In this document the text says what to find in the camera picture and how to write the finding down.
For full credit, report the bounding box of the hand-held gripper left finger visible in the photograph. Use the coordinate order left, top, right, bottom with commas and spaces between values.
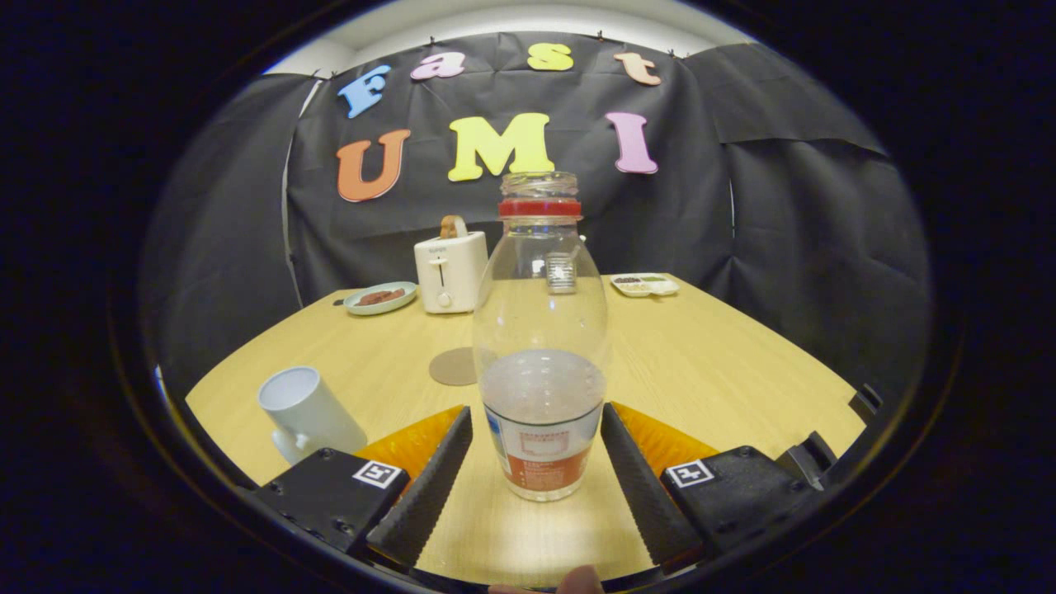
252, 404, 474, 570

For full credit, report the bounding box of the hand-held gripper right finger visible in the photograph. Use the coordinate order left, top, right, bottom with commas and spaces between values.
600, 402, 826, 577

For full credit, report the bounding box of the round brown coaster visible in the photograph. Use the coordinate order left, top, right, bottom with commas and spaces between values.
428, 346, 496, 387

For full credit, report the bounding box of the clear plastic juice bottle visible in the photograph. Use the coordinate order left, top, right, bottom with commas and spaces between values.
472, 171, 611, 502

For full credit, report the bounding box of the white cup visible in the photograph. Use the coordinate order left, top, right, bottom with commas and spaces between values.
257, 365, 369, 465

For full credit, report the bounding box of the wooden table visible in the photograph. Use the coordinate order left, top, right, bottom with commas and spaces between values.
186, 274, 867, 588

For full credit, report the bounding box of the black clamp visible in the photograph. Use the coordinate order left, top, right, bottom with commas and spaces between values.
848, 383, 884, 423
778, 430, 839, 489

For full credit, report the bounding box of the pale green plate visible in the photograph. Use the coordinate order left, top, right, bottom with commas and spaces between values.
342, 281, 418, 317

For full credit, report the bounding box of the white divided tray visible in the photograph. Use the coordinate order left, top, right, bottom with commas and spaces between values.
610, 273, 680, 298

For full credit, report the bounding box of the white toaster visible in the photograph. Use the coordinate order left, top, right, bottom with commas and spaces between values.
413, 230, 489, 314

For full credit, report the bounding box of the small metal container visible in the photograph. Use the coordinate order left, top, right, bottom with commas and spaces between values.
544, 252, 578, 295

